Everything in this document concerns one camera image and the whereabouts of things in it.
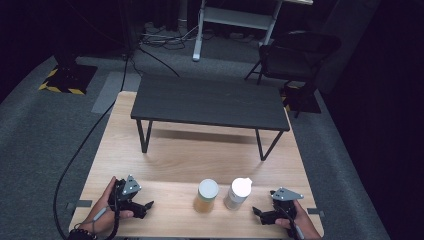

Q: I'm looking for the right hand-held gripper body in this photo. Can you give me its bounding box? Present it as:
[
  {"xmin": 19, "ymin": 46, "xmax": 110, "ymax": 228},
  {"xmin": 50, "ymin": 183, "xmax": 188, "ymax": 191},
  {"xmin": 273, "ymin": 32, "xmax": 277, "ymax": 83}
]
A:
[{"xmin": 261, "ymin": 186, "xmax": 305, "ymax": 231}]

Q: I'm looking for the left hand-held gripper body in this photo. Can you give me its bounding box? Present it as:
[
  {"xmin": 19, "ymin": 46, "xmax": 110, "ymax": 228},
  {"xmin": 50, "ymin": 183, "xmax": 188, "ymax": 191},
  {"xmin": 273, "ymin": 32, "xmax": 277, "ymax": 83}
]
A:
[{"xmin": 108, "ymin": 174, "xmax": 148, "ymax": 220}]

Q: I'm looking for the white bottle with spout lid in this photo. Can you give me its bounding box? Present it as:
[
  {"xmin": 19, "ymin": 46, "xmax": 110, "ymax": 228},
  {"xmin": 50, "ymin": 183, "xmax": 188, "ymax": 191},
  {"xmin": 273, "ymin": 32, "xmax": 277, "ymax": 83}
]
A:
[{"xmin": 223, "ymin": 177, "xmax": 253, "ymax": 211}]

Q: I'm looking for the orange bottle with white cap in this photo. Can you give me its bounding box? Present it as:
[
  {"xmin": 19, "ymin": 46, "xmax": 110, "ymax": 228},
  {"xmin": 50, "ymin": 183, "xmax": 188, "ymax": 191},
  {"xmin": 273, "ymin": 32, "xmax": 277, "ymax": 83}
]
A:
[{"xmin": 193, "ymin": 178, "xmax": 220, "ymax": 214}]

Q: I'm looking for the small black table shelf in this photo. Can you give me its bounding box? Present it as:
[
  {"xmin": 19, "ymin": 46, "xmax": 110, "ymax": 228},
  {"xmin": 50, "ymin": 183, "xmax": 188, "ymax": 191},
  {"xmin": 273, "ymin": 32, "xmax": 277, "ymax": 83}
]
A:
[{"xmin": 130, "ymin": 73, "xmax": 291, "ymax": 162}]

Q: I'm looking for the person's right hand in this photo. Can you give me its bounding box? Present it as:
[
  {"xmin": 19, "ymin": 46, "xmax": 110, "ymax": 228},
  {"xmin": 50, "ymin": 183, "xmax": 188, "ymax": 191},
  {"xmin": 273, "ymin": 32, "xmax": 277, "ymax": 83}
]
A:
[{"xmin": 274, "ymin": 199, "xmax": 323, "ymax": 240}]

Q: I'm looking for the person's left hand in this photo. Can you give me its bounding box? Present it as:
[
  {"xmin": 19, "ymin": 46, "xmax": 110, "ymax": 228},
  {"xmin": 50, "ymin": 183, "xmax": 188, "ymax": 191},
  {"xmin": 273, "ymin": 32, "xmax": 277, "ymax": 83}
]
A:
[{"xmin": 79, "ymin": 176, "xmax": 135, "ymax": 235}]

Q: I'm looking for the grey tape strip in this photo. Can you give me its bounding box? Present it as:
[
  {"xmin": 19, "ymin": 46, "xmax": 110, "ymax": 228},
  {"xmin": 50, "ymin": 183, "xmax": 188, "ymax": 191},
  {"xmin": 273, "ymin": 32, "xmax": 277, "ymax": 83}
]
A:
[
  {"xmin": 306, "ymin": 207, "xmax": 326, "ymax": 218},
  {"xmin": 65, "ymin": 199, "xmax": 93, "ymax": 212}
]

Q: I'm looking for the black stand base hazard tape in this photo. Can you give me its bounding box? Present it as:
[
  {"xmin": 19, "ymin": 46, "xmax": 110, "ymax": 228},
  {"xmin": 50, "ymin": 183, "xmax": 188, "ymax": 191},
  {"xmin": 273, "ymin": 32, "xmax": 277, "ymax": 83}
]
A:
[{"xmin": 38, "ymin": 49, "xmax": 99, "ymax": 96}]

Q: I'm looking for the black folding chair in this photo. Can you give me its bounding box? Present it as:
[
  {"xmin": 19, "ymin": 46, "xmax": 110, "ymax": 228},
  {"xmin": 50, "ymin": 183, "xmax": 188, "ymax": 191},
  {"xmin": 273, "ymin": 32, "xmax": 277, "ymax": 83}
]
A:
[{"xmin": 244, "ymin": 30, "xmax": 342, "ymax": 119}]

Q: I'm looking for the black stand pole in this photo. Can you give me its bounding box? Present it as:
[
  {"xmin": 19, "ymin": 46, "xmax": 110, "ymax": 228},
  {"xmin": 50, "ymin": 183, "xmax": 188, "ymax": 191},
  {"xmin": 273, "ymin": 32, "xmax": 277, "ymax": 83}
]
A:
[{"xmin": 117, "ymin": 0, "xmax": 140, "ymax": 56}]

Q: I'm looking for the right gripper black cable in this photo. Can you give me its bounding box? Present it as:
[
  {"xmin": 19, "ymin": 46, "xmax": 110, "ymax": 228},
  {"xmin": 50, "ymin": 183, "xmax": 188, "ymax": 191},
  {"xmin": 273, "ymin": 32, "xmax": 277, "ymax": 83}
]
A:
[{"xmin": 274, "ymin": 203, "xmax": 300, "ymax": 240}]

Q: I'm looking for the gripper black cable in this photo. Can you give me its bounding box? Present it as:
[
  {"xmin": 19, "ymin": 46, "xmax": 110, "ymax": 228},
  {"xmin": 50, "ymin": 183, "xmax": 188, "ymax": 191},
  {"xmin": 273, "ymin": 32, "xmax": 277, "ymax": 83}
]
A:
[
  {"xmin": 105, "ymin": 186, "xmax": 122, "ymax": 240},
  {"xmin": 274, "ymin": 203, "xmax": 300, "ymax": 240}
]

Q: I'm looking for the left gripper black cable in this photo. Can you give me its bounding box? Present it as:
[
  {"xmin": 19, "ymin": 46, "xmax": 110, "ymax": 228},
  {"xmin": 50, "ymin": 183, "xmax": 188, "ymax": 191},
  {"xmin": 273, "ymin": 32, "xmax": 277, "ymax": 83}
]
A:
[{"xmin": 105, "ymin": 186, "xmax": 122, "ymax": 240}]

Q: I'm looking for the grey right wrist strap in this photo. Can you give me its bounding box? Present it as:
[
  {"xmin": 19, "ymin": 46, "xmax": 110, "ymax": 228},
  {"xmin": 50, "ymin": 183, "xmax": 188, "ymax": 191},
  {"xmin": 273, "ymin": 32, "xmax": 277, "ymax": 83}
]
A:
[{"xmin": 293, "ymin": 224, "xmax": 306, "ymax": 240}]

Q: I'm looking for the grey wrist strap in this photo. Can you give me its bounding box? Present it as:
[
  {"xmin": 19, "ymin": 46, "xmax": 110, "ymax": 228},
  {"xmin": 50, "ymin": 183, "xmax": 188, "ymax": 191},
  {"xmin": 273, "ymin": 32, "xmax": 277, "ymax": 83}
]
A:
[
  {"xmin": 91, "ymin": 205, "xmax": 112, "ymax": 235},
  {"xmin": 293, "ymin": 224, "xmax": 306, "ymax": 240}
]

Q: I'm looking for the grey left wrist strap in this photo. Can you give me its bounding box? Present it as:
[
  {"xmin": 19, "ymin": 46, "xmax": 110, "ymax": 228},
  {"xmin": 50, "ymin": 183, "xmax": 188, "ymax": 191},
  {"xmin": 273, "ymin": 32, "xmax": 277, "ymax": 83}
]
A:
[{"xmin": 91, "ymin": 205, "xmax": 112, "ymax": 235}]

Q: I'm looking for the black bead bracelet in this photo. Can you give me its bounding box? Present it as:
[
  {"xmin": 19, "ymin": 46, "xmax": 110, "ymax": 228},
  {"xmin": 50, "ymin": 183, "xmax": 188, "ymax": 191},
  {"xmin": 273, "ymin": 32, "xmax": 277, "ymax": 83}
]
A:
[{"xmin": 73, "ymin": 222, "xmax": 98, "ymax": 240}]

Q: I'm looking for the long black floor cable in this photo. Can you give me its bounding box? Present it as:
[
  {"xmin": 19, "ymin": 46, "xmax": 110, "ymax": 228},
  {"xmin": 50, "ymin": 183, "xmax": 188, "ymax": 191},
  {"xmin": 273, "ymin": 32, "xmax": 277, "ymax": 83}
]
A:
[{"xmin": 53, "ymin": 49, "xmax": 132, "ymax": 240}]

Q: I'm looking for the short black floor cable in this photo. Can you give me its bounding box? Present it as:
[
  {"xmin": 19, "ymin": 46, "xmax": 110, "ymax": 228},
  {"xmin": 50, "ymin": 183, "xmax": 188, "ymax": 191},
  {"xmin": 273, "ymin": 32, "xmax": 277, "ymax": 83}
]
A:
[{"xmin": 137, "ymin": 47, "xmax": 182, "ymax": 78}]

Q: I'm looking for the bundle of floor cables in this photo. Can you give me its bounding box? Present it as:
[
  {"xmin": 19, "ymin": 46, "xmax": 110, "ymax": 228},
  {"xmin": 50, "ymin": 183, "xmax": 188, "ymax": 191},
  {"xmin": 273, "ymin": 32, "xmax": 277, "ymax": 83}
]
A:
[{"xmin": 139, "ymin": 21, "xmax": 201, "ymax": 52}]

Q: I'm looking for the white desk frame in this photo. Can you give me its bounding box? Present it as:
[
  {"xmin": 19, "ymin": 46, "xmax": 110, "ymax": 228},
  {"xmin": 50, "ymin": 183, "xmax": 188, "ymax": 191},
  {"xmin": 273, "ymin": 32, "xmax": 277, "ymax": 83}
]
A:
[{"xmin": 192, "ymin": 0, "xmax": 314, "ymax": 63}]

